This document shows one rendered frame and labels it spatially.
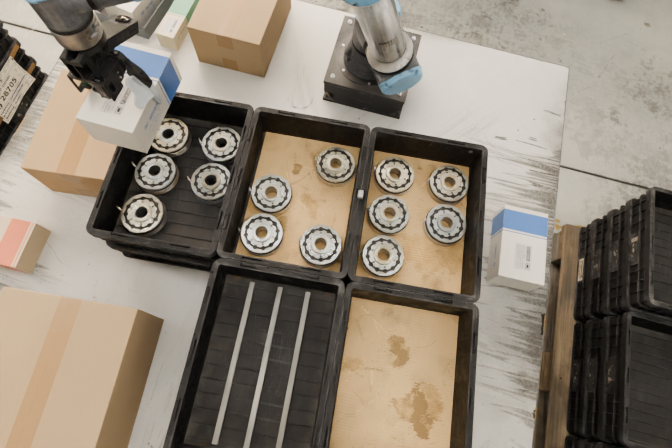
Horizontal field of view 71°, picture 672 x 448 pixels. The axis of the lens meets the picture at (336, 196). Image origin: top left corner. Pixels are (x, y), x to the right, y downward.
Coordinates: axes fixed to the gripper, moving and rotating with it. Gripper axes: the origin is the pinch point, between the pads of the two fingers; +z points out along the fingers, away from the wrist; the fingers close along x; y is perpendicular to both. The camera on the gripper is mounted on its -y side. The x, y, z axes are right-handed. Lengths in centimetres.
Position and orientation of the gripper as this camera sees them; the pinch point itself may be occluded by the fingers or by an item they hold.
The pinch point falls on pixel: (129, 91)
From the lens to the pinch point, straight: 109.8
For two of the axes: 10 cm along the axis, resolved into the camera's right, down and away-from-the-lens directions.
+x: 9.6, 2.6, -0.5
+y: -2.6, 9.0, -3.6
